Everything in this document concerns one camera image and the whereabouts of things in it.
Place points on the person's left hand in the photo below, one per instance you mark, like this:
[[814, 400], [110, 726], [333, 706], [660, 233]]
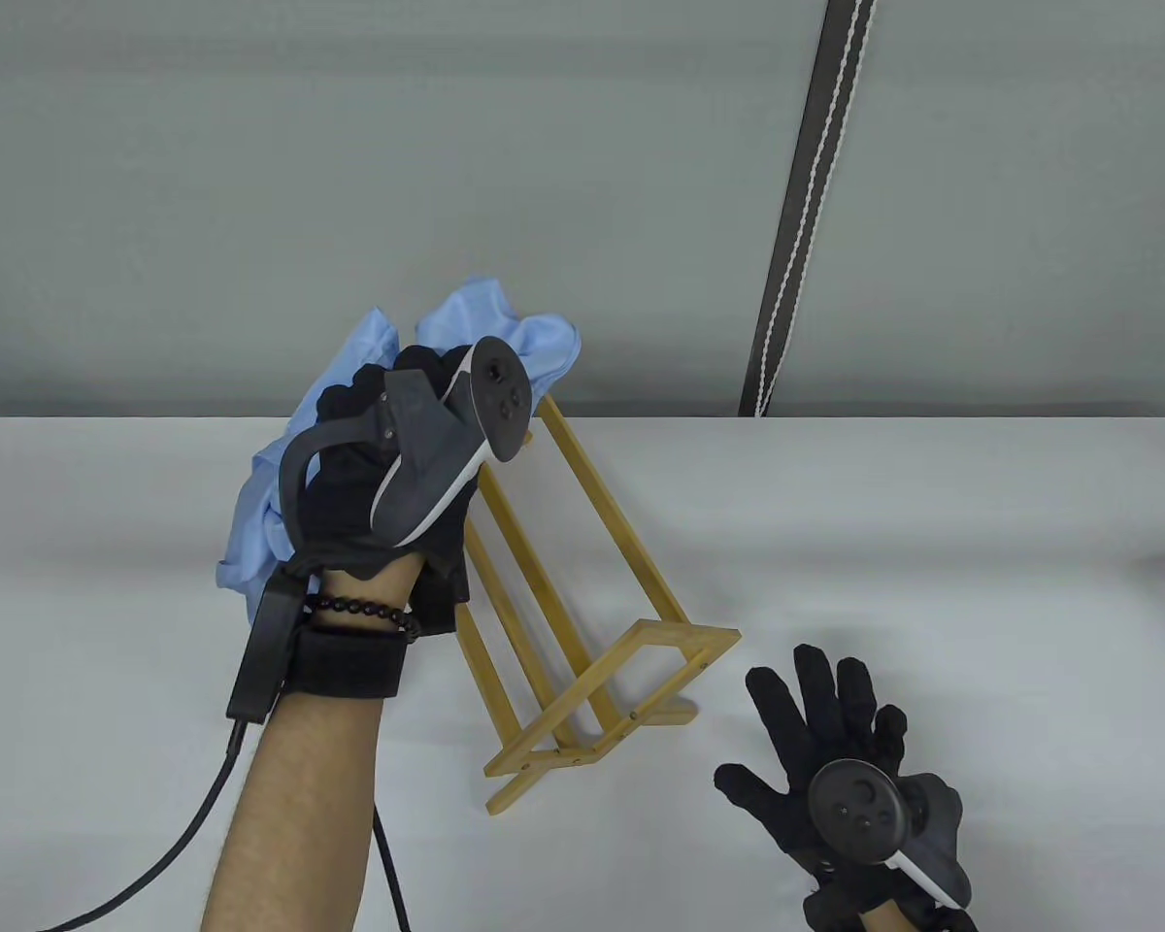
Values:
[[345, 495]]

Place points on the person's right hand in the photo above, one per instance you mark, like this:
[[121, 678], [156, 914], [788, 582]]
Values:
[[835, 728]]

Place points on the wooden book rack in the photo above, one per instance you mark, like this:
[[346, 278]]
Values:
[[689, 634]]

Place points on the light blue long-sleeve shirt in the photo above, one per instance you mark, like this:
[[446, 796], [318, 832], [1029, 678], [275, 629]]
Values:
[[534, 345]]

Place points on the person's left forearm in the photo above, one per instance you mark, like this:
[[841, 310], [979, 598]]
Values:
[[301, 806]]

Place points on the person's right forearm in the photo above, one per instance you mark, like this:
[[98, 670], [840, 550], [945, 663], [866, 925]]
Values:
[[883, 917]]

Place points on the grey hand controller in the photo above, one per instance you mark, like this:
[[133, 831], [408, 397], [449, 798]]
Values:
[[427, 456], [854, 801]]

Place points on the black wrist-mounted device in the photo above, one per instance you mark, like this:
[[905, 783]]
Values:
[[264, 650]]

